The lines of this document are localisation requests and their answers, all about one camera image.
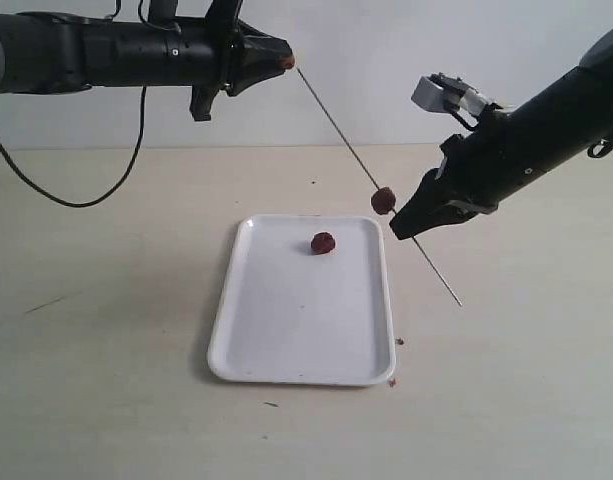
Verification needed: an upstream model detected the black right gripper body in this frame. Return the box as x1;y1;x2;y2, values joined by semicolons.
435;112;526;214

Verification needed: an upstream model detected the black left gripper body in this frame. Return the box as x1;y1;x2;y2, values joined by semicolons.
175;0;243;121

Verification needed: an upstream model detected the thin metal skewer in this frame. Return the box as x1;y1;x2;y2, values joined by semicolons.
295;66;464;308

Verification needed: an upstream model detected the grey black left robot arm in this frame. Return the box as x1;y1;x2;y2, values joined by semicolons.
0;1;295;122

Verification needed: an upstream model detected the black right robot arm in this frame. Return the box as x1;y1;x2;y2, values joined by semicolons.
390;29;613;240

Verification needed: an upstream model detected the white rectangular plastic tray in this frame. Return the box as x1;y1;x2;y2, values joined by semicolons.
207;214;396;387

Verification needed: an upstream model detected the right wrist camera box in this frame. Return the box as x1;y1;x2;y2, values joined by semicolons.
411;73;503;132

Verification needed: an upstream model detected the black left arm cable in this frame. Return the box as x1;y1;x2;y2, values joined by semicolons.
0;84;148;208

